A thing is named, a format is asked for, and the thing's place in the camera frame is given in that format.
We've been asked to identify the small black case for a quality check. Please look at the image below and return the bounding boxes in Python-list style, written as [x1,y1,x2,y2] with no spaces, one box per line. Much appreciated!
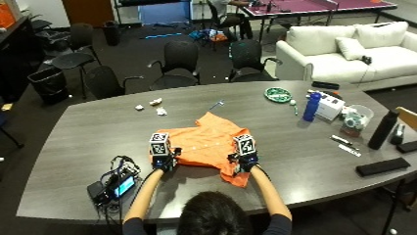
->
[395,140,417,155]

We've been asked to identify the clear plastic container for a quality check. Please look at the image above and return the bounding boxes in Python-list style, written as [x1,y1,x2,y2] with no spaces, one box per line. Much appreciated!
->
[339,104,376,138]

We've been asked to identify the person's left hand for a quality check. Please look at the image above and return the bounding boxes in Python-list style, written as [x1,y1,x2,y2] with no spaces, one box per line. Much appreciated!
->
[150,147,183,172]

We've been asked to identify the purple table-tennis table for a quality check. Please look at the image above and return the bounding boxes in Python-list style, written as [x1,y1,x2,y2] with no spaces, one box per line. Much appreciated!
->
[242,0,399,43]

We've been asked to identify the black water bottle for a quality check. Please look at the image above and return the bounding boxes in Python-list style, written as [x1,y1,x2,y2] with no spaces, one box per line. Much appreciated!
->
[367,110,400,151]

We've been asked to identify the white box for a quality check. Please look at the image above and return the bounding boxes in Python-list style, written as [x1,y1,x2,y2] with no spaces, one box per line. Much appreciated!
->
[315,95,347,121]

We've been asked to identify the black office chair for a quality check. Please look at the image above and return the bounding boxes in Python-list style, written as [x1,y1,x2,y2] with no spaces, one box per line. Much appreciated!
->
[226,38,284,83]
[147,40,203,91]
[51,23,102,99]
[206,0,243,43]
[85,65,147,100]

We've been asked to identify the white marker pen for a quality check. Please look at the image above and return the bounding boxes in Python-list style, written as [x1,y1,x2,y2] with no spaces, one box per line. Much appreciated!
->
[338,144,363,159]
[328,134,362,151]

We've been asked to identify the blue water bottle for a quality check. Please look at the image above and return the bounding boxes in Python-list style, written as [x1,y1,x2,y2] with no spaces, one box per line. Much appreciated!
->
[302,91,324,123]

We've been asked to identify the green round tape roll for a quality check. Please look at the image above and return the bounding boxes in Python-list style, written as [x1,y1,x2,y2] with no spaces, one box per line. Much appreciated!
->
[264,86,294,104]

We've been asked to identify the black round waste bin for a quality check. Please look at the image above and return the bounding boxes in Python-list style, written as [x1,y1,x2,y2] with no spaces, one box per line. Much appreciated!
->
[103,20,123,47]

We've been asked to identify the black device with lit screen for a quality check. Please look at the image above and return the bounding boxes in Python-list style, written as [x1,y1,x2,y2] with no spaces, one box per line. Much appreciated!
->
[87,169,142,206]

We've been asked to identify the left glove marker cube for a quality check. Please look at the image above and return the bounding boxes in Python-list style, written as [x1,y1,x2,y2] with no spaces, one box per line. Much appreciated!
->
[150,131,172,158]

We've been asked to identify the the person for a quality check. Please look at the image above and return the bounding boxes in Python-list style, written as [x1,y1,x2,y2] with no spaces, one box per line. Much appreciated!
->
[122,190,294,235]

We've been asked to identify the wooden chair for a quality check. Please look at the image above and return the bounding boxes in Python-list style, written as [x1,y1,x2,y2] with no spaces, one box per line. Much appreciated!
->
[395,106,417,133]

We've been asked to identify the right glove marker cube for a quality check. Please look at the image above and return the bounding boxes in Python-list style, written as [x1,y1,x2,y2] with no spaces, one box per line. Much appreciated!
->
[232,133,259,157]

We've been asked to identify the small blue-grey tool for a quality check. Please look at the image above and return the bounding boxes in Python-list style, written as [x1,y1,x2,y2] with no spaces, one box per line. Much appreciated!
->
[208,99,227,112]

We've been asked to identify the dark cabinet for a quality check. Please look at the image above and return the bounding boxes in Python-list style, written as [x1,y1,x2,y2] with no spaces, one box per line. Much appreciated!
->
[0,14,45,103]

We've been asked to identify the black cables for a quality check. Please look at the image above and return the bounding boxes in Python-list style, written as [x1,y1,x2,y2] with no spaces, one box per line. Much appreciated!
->
[98,155,144,226]

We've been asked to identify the white sofa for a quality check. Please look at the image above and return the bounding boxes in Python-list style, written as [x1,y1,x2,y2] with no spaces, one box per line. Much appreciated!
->
[275,21,417,92]

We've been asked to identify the black flat remote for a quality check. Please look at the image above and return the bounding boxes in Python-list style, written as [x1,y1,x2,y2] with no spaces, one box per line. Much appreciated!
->
[311,80,342,91]

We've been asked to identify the orange shirt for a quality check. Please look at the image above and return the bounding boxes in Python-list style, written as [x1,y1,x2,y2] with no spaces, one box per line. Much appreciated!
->
[150,111,254,189]

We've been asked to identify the person's right hand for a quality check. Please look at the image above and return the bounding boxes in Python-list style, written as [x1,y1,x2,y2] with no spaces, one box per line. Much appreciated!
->
[227,152,262,175]

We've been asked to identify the glove marker cube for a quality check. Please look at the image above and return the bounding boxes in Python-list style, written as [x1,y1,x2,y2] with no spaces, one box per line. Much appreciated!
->
[150,131,172,158]
[232,133,259,157]

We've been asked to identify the long black case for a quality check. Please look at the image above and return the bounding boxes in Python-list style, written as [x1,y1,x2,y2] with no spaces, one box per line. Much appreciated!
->
[355,157,412,178]

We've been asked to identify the white sofa cushion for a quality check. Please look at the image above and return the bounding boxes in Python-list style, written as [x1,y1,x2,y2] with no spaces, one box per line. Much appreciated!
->
[335,36,368,61]

